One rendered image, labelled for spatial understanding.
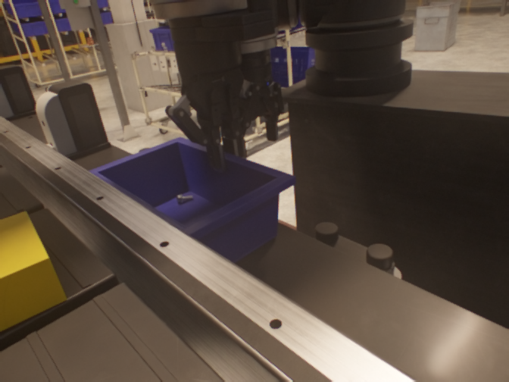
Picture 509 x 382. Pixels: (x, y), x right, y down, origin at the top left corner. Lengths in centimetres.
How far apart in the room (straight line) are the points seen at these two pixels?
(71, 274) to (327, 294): 24
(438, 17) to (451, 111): 543
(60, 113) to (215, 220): 54
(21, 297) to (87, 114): 65
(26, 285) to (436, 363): 29
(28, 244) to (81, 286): 4
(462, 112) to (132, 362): 71
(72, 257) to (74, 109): 59
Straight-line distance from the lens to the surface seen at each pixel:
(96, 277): 27
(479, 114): 81
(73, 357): 22
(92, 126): 88
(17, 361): 24
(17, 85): 133
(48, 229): 34
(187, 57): 45
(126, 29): 446
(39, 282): 25
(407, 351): 37
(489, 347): 39
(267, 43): 63
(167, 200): 60
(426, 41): 631
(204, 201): 57
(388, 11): 93
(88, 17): 367
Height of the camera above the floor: 115
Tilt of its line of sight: 28 degrees down
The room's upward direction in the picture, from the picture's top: 7 degrees counter-clockwise
